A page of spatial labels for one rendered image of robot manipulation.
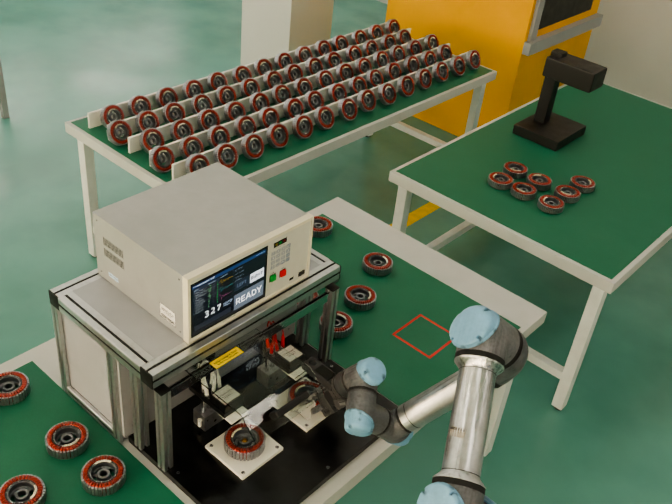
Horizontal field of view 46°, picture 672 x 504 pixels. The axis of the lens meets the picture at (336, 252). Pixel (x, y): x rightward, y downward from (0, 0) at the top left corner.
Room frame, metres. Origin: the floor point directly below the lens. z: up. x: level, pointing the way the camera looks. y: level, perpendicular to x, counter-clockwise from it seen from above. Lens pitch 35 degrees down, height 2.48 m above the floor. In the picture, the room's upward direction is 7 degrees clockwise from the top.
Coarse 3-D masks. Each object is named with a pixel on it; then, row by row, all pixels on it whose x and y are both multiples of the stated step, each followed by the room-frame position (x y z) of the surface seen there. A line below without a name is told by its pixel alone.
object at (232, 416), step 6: (192, 390) 1.55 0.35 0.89; (198, 390) 1.54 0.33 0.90; (198, 396) 1.53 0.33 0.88; (204, 396) 1.52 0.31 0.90; (210, 396) 1.51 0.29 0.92; (216, 396) 1.51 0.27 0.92; (204, 402) 1.54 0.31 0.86; (210, 402) 1.50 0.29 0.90; (216, 402) 1.49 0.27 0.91; (222, 402) 1.49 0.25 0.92; (204, 408) 1.54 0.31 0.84; (216, 408) 1.49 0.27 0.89; (222, 408) 1.48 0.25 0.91; (228, 408) 1.48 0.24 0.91; (222, 414) 1.47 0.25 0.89; (228, 414) 1.48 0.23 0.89; (234, 414) 1.49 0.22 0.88; (228, 420) 1.46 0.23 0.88; (234, 420) 1.47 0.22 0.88
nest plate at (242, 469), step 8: (224, 432) 1.51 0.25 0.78; (216, 440) 1.48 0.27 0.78; (272, 440) 1.50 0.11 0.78; (208, 448) 1.45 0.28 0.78; (216, 448) 1.45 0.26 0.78; (264, 448) 1.47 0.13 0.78; (272, 448) 1.47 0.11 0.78; (280, 448) 1.47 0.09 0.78; (216, 456) 1.43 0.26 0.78; (224, 456) 1.43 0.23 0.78; (264, 456) 1.44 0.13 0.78; (272, 456) 1.45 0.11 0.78; (224, 464) 1.41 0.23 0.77; (232, 464) 1.40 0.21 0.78; (240, 464) 1.40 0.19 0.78; (248, 464) 1.41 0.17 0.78; (256, 464) 1.41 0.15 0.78; (240, 472) 1.38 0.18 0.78; (248, 472) 1.38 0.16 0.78
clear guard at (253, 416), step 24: (264, 336) 1.60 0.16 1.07; (240, 360) 1.50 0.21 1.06; (264, 360) 1.51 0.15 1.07; (288, 360) 1.52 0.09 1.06; (216, 384) 1.41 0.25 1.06; (240, 384) 1.42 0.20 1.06; (264, 384) 1.43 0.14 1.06; (288, 384) 1.44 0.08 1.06; (312, 384) 1.47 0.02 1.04; (240, 408) 1.34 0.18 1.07; (264, 408) 1.36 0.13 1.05; (264, 432) 1.31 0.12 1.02
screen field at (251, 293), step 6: (258, 282) 1.67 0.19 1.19; (252, 288) 1.65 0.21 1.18; (258, 288) 1.67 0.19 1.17; (240, 294) 1.62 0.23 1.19; (246, 294) 1.63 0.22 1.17; (252, 294) 1.65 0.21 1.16; (258, 294) 1.67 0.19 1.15; (234, 300) 1.60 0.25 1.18; (240, 300) 1.62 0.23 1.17; (246, 300) 1.63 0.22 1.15; (234, 306) 1.60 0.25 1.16; (240, 306) 1.62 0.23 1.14
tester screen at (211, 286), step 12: (264, 252) 1.68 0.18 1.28; (240, 264) 1.61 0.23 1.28; (252, 264) 1.65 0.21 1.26; (264, 264) 1.68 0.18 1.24; (216, 276) 1.55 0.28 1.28; (228, 276) 1.58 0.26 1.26; (240, 276) 1.62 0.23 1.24; (192, 288) 1.49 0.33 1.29; (204, 288) 1.52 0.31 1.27; (216, 288) 1.55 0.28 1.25; (228, 288) 1.58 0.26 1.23; (192, 300) 1.49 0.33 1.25; (204, 300) 1.52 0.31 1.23; (216, 300) 1.55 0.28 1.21; (228, 300) 1.58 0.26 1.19; (252, 300) 1.65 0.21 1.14; (192, 312) 1.49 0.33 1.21; (216, 312) 1.55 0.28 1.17
